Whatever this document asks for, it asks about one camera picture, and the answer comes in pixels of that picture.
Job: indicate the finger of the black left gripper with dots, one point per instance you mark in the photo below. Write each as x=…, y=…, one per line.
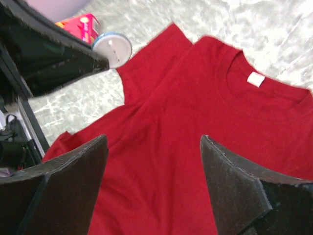
x=38, y=57

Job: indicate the red t-shirt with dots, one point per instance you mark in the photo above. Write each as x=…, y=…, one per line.
x=176, y=91

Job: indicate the round white blue brooch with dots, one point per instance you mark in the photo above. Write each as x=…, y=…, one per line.
x=116, y=47

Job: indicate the pink orange sponge box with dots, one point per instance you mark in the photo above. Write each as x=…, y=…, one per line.
x=85, y=27

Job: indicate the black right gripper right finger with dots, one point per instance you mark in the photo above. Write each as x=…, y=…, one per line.
x=249, y=199

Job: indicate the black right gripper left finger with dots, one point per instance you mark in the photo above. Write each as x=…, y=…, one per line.
x=56, y=197

